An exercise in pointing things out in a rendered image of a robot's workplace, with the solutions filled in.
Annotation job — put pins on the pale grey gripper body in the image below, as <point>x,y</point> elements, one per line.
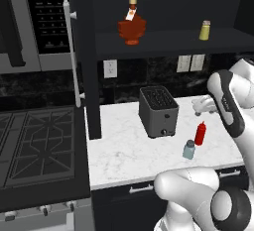
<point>204,104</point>

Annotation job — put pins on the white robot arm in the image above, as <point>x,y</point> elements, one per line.
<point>195,188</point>

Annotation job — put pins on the red condiment bottle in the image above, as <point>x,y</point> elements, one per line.
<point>200,134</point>

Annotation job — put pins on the grey-blue shaker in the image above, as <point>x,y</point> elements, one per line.
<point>189,150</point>

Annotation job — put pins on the yellow shaker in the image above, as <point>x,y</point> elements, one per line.
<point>204,31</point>

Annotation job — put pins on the red-brown syrup bottle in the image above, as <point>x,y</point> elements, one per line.
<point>132,26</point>

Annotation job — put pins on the dark open cabinet door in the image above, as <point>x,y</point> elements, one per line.
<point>87,59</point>

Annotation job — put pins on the grey toaster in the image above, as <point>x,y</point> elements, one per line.
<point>158,116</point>

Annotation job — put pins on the dark drawer front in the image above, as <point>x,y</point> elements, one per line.
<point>122,208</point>
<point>233,179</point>

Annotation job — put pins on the silver hob knob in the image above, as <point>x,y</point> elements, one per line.
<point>45,210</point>
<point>71,206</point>
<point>11,215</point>

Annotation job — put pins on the black gas hob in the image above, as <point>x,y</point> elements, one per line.
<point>39,149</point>

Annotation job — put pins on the silver microwave oven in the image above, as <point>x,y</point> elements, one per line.
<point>39,23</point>

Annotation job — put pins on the white light switch plate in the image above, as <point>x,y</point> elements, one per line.
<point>197,62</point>
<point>184,63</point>

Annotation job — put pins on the dark wall cabinet with shelf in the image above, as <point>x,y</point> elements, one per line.
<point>172,45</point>

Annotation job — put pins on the white wall socket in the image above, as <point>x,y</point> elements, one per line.
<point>110,68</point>

